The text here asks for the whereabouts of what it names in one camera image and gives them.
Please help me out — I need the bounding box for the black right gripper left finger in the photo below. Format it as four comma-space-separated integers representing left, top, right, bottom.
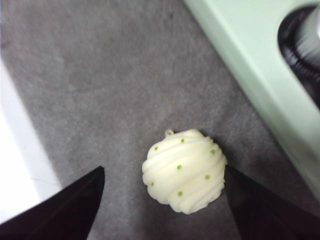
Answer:
0, 165, 106, 240

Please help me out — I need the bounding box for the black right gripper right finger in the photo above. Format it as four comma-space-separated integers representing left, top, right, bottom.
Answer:
224, 165, 320, 240

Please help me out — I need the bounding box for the green breakfast maker base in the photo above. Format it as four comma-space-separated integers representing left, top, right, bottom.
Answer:
183, 0, 320, 201

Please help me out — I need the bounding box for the pleated bun with green dots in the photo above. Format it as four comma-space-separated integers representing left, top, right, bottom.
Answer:
141, 128, 228, 215

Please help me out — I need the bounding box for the silver control knob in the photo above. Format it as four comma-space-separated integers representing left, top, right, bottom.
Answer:
293, 4, 320, 65

